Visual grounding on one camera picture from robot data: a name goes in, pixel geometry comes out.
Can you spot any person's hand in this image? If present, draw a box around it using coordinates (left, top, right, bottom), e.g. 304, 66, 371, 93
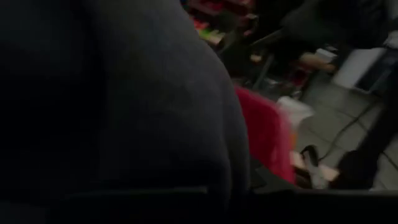
297, 51, 339, 73

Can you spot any person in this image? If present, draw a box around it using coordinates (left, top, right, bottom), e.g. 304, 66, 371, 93
250, 0, 398, 78

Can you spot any red plastic laundry bin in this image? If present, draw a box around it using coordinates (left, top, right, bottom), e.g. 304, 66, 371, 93
233, 86, 297, 185

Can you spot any dark grey garment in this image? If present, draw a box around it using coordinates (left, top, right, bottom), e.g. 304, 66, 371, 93
0, 0, 252, 224

